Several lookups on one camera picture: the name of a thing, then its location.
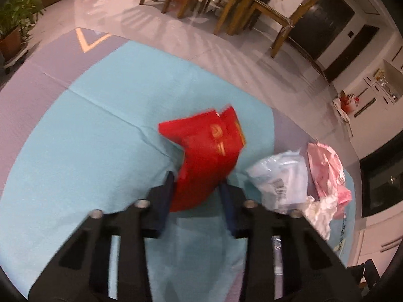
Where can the black glass door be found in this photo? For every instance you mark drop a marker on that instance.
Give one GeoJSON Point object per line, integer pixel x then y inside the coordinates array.
{"type": "Point", "coordinates": [382, 179]}

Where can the red packet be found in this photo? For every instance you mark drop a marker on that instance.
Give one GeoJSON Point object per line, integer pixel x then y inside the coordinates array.
{"type": "Point", "coordinates": [204, 151]}

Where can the brown plant pot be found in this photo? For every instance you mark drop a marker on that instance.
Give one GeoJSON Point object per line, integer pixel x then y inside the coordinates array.
{"type": "Point", "coordinates": [12, 47]}

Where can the black entrance door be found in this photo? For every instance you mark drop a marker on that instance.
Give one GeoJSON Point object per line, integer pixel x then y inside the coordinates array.
{"type": "Point", "coordinates": [321, 12]}

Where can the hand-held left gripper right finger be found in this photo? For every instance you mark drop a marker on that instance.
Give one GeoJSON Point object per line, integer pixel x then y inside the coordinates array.
{"type": "Point", "coordinates": [226, 201]}

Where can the pink wrapper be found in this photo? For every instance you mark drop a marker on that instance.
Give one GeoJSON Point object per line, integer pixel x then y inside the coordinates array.
{"type": "Point", "coordinates": [327, 170]}

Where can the white cabinet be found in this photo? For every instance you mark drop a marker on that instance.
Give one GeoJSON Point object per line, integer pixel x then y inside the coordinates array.
{"type": "Point", "coordinates": [377, 239]}

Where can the blue play mat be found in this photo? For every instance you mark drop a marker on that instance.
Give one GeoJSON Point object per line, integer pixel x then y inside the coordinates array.
{"type": "Point", "coordinates": [78, 125]}

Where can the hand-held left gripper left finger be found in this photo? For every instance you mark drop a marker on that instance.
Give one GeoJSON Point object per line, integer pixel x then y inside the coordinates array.
{"type": "Point", "coordinates": [169, 192]}

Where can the clear plastic bag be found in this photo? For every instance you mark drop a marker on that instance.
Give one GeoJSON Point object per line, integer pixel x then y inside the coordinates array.
{"type": "Point", "coordinates": [280, 176]}

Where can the green potted plant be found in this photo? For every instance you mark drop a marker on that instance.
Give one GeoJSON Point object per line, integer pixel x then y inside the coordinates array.
{"type": "Point", "coordinates": [20, 3]}

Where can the white crumpled tissue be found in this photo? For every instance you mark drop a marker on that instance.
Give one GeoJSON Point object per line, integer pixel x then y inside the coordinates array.
{"type": "Point", "coordinates": [321, 215]}

